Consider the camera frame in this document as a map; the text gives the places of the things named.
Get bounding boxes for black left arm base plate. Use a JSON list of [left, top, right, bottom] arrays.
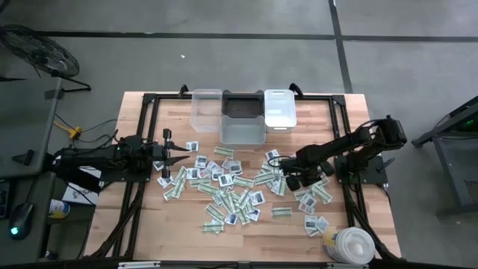
[[99, 164, 151, 184]]

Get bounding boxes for grey side table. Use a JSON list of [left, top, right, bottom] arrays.
[[0, 76, 63, 179]]

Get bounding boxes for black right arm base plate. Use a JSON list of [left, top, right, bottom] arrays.
[[334, 155, 396, 185]]

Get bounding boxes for black plastic bin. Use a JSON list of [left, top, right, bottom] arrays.
[[221, 89, 265, 118]]

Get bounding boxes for black metal cart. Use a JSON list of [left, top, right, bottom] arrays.
[[410, 95, 478, 217]]

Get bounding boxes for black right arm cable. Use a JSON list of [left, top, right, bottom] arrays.
[[267, 154, 296, 168]]

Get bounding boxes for clear plastic bin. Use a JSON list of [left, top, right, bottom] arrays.
[[189, 88, 224, 134]]

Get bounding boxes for white plastic bin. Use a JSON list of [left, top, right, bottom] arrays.
[[264, 89, 298, 135]]

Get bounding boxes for black computer mouse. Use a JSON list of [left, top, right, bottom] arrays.
[[7, 202, 35, 241]]

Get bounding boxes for white cardboard box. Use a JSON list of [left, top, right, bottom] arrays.
[[61, 166, 102, 206]]

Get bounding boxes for grey plastic bin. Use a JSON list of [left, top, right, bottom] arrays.
[[219, 114, 267, 146]]

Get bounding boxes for white blue yellow can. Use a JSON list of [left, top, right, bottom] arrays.
[[48, 199, 71, 220]]

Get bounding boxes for silver metal bracket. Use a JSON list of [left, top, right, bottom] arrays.
[[118, 260, 161, 269], [326, 262, 369, 269]]

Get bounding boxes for grey desk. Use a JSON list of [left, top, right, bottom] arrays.
[[0, 172, 57, 265]]

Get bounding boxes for black bracket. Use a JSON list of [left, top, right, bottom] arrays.
[[11, 148, 37, 167]]

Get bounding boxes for yellow power plug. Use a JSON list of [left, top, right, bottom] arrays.
[[54, 119, 84, 140]]

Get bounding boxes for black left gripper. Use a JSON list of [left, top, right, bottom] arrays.
[[151, 128, 192, 179]]

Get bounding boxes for black keyboard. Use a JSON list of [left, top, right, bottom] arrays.
[[0, 179, 10, 220]]

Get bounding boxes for white-lidded wipes canister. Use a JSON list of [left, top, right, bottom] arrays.
[[321, 226, 376, 265]]

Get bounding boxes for black floor fan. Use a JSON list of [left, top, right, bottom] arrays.
[[0, 24, 93, 93]]

